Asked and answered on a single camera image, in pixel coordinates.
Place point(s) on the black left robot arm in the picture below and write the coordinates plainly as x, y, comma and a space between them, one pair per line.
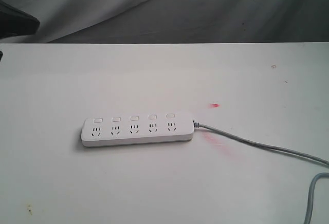
15, 22

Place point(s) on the white five-outlet power strip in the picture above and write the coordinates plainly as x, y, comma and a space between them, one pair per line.
131, 129

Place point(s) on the grey fabric backdrop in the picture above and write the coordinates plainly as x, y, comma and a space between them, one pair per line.
175, 21

